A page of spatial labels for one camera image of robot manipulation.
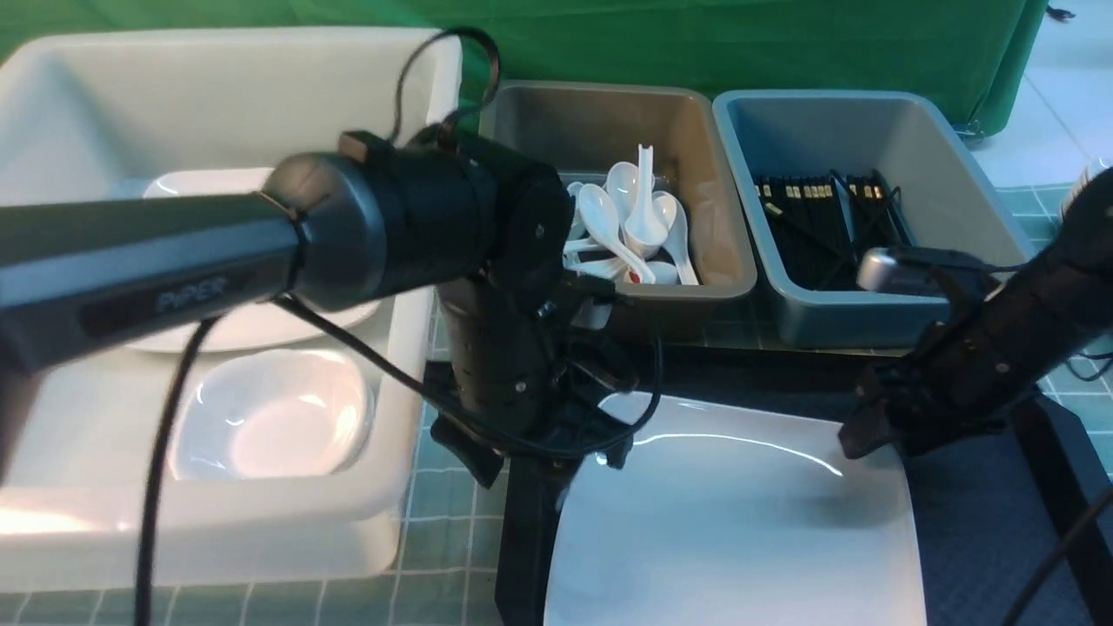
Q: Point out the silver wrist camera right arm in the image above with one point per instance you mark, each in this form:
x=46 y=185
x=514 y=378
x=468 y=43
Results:
x=906 y=270

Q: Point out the white square plate in tub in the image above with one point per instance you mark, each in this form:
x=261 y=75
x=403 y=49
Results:
x=258 y=326

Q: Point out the white ceramic soup spoon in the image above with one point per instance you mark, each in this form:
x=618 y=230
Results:
x=598 y=214

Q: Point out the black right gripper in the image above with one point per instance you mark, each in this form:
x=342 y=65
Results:
x=955 y=383

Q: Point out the black serving tray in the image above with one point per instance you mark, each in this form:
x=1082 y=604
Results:
x=987 y=511

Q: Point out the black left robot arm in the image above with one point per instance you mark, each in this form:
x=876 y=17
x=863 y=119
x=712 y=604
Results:
x=483 y=224

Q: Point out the green checked tablecloth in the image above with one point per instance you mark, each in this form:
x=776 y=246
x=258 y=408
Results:
x=448 y=554

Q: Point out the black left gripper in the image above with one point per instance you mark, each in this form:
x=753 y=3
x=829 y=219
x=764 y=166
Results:
x=514 y=380

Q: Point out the green backdrop cloth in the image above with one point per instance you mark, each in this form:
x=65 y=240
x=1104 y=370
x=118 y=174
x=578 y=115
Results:
x=966 y=57

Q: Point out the pile of white spoons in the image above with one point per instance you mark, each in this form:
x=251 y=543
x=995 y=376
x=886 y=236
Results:
x=653 y=224

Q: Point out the stack of white plates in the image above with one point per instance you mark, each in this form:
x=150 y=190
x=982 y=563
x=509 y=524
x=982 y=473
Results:
x=1095 y=167

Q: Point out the grey-brown spoon bin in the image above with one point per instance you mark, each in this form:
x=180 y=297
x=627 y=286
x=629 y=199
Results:
x=583 y=128

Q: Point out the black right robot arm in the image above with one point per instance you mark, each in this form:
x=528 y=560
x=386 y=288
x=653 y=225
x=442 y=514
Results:
x=1074 y=272

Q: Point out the white bowl in tub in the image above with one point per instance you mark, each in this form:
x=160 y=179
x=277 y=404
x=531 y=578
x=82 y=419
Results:
x=273 y=414

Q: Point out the large white rice plate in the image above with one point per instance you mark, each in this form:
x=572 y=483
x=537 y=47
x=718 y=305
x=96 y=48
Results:
x=733 y=516

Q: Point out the pile of black chopsticks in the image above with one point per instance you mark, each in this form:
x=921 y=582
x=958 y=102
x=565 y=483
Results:
x=823 y=226

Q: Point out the blue-grey chopstick bin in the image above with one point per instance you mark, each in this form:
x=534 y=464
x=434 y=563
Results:
x=947 y=201

